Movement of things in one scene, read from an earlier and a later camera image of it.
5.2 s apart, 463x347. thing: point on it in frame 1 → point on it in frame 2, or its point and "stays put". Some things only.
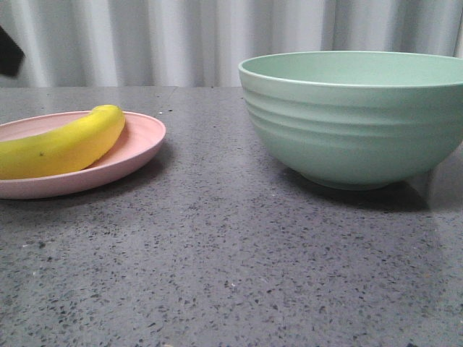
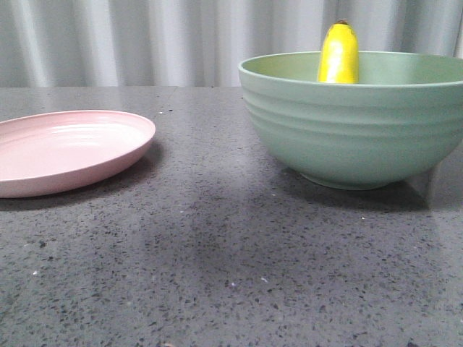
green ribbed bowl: [354, 119] stays put
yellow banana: [70, 147] → [339, 58]
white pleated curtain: [201, 43] stays put
